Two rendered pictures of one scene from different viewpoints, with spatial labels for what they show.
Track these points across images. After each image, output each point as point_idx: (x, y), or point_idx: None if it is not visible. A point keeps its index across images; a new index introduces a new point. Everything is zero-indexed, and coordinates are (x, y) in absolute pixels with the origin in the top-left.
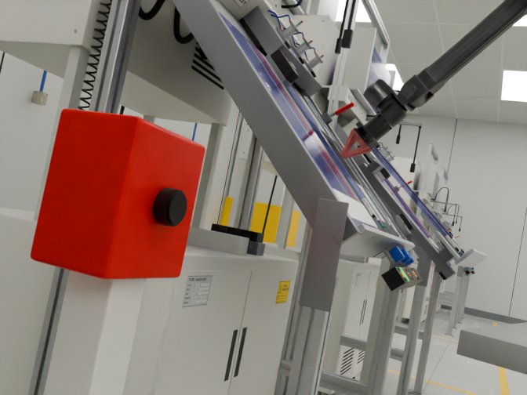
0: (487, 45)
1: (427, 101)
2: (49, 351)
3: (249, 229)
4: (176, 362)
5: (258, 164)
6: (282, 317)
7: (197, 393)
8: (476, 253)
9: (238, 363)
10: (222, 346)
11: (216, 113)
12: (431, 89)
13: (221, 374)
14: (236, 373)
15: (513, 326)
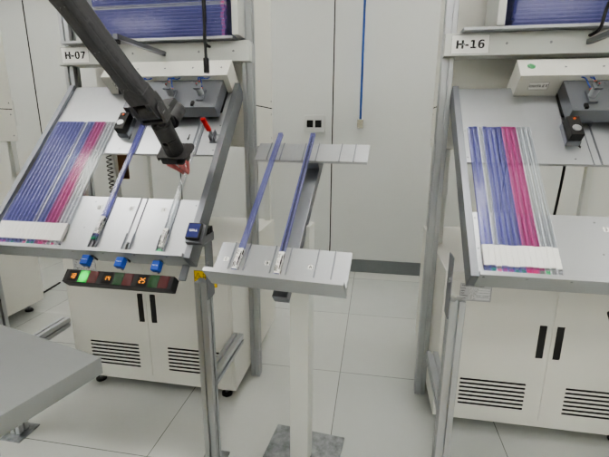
0: (93, 46)
1: (152, 111)
2: None
3: (256, 228)
4: (82, 297)
5: (246, 176)
6: (216, 297)
7: (111, 318)
8: (227, 274)
9: (154, 315)
10: (126, 299)
11: (233, 140)
12: (131, 104)
13: (134, 316)
14: (154, 321)
15: (4, 330)
